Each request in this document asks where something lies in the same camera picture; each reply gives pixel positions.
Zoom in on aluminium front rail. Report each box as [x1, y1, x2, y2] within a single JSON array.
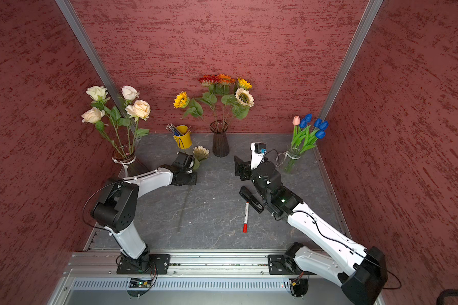
[[66, 249, 329, 279]]

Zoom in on blue tulip flower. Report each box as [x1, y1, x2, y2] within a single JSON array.
[[300, 130, 326, 154], [300, 114, 312, 139], [292, 127, 305, 149], [319, 121, 328, 131], [310, 118, 323, 137]]

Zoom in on aluminium corner profile right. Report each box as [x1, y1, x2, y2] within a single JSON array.
[[318, 0, 384, 121]]

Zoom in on pink tulip bud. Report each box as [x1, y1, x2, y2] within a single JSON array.
[[291, 116, 301, 147]]

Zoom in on yellow metal pen bucket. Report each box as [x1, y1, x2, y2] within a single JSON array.
[[174, 125, 192, 149]]

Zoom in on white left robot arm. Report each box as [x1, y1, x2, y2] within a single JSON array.
[[90, 152, 197, 271]]

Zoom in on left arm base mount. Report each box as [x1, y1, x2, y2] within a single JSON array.
[[117, 254, 171, 275]]

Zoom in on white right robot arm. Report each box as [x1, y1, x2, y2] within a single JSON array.
[[234, 155, 388, 304]]

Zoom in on aluminium corner profile left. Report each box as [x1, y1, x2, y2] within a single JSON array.
[[55, 0, 129, 118]]

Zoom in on red glass vase with ribbon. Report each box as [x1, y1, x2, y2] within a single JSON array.
[[112, 145, 149, 177]]

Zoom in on yellow sunflower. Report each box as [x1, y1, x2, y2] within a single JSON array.
[[237, 78, 253, 90], [173, 91, 204, 118]]

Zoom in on pens in bucket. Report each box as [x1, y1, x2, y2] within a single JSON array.
[[166, 123, 184, 137]]

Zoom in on red gerbera flower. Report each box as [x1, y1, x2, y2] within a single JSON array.
[[198, 74, 219, 121]]

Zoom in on black stapler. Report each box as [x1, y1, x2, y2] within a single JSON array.
[[239, 186, 264, 214]]

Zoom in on white rose flower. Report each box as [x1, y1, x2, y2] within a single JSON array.
[[86, 86, 122, 148]]

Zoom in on clear glass vase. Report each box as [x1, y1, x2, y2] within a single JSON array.
[[277, 145, 303, 174]]

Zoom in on pale pink rose flower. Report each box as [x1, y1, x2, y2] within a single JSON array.
[[125, 100, 151, 153]]

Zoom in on aluminium corner profile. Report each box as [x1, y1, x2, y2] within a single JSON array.
[[55, 0, 129, 118], [318, 0, 384, 121]]

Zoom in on red capped white marker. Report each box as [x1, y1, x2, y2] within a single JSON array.
[[242, 202, 249, 233]]

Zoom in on dark ribbed glass vase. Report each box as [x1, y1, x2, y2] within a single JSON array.
[[209, 121, 230, 158]]

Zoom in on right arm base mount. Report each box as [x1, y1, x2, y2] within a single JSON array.
[[267, 254, 295, 275]]

